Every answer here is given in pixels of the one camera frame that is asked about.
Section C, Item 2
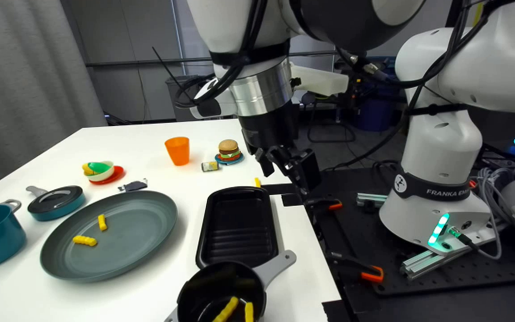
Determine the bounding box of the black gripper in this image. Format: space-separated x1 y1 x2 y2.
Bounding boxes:
239 110 323 194

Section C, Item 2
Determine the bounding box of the black pot with gray handles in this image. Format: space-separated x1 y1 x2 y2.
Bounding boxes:
165 249 299 322

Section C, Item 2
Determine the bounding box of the small teal plate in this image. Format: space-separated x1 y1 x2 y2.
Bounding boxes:
213 151 247 167

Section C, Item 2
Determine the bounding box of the small red plate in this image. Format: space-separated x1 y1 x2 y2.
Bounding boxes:
88 165 128 186

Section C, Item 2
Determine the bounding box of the gray plate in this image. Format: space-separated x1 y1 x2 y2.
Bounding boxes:
38 190 179 285

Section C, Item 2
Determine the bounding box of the toy burger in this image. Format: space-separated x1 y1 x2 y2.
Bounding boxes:
217 138 244 161

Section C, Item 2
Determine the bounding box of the small toy can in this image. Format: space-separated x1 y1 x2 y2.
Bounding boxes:
201 158 222 174

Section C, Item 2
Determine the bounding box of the black rectangular tray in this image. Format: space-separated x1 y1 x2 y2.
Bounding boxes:
196 185 285 272

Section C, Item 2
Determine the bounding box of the black perforated base board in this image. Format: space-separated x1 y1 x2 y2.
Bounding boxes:
298 167 515 301

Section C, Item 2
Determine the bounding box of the blue bin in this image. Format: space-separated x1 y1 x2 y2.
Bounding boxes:
353 77 408 133

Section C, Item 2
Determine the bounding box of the orange plastic cup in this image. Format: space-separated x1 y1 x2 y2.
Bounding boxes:
163 136 192 169

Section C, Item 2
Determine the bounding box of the gray bin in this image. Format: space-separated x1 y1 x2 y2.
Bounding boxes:
165 74 205 122

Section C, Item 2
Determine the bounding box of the small dark clip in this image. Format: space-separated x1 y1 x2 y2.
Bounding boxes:
117 178 151 194

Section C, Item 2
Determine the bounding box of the green yellow white toy food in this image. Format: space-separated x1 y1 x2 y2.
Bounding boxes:
81 160 117 183

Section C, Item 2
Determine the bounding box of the small dark grey pan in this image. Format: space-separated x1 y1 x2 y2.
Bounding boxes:
26 185 88 224

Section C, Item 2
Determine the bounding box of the black clamp with orange handle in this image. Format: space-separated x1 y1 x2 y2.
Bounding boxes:
328 249 387 287
262 181 348 224

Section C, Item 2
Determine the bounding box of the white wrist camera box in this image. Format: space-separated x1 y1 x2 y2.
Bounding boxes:
290 61 353 101

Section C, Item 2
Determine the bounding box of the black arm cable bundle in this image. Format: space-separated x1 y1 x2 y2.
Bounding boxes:
153 0 272 122

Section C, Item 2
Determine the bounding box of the silver aluminium rail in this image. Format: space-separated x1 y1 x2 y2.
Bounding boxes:
399 229 501 283

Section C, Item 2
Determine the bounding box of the gray cable bundle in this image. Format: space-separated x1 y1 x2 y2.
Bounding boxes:
469 165 515 262

